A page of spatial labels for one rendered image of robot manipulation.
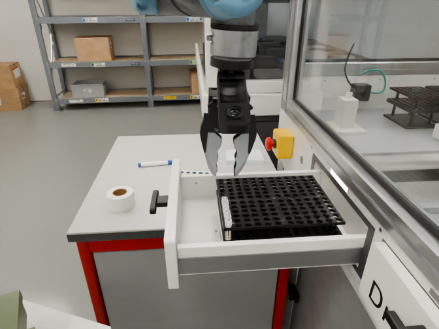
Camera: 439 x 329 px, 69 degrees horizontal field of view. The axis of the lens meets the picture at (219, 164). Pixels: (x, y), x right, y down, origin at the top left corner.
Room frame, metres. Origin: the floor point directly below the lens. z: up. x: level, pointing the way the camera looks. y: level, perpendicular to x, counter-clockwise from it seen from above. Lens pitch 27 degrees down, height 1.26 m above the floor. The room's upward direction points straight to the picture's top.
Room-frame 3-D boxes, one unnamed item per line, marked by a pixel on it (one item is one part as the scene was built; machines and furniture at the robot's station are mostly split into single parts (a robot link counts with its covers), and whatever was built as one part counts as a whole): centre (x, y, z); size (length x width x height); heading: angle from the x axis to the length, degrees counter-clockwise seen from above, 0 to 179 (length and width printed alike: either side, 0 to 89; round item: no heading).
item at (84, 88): (4.22, 1.71, 0.22); 0.40 x 0.30 x 0.17; 98
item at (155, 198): (0.53, 0.12, 0.91); 0.07 x 0.04 x 0.01; 5
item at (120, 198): (0.73, 0.27, 0.78); 0.07 x 0.07 x 0.04
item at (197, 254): (0.55, -0.12, 0.86); 0.40 x 0.26 x 0.06; 95
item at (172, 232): (0.53, 0.09, 0.87); 0.29 x 0.02 x 0.11; 5
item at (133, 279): (0.94, 0.10, 0.38); 0.62 x 0.58 x 0.76; 5
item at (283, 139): (0.88, -0.19, 0.88); 0.07 x 0.05 x 0.07; 5
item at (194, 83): (4.43, 0.20, 0.28); 0.41 x 0.32 x 0.28; 98
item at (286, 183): (0.55, -0.11, 0.87); 0.22 x 0.18 x 0.06; 95
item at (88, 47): (4.25, 1.56, 0.72); 0.41 x 0.32 x 0.28; 98
